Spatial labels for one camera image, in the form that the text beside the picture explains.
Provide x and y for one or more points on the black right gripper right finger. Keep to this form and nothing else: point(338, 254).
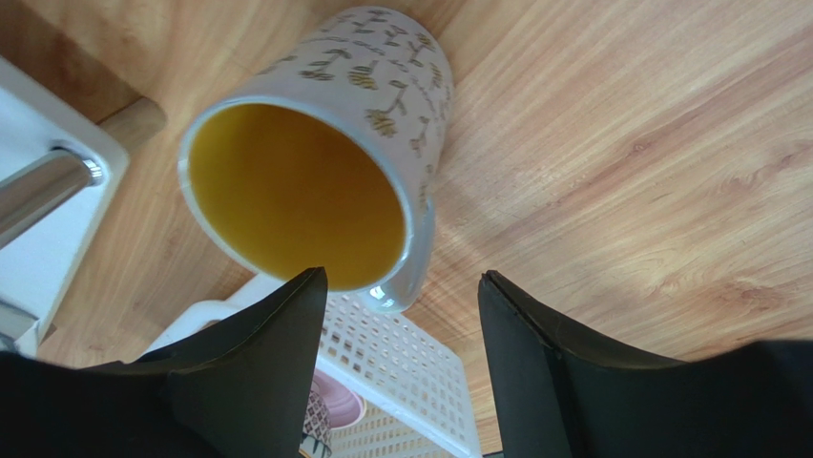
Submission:
point(562, 389)

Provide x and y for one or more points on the white two-tier shelf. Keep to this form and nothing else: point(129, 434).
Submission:
point(59, 173)

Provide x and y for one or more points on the white mug with yellow interior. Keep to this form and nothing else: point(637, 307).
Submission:
point(327, 158)

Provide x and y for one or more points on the pink plastic plate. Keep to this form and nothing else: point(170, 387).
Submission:
point(345, 407)

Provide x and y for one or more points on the brown patterned ceramic bowl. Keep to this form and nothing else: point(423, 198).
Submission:
point(316, 430)

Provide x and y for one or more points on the white perforated plastic bin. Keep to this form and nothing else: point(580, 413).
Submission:
point(417, 397)

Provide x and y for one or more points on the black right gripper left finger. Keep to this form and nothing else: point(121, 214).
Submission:
point(238, 388)

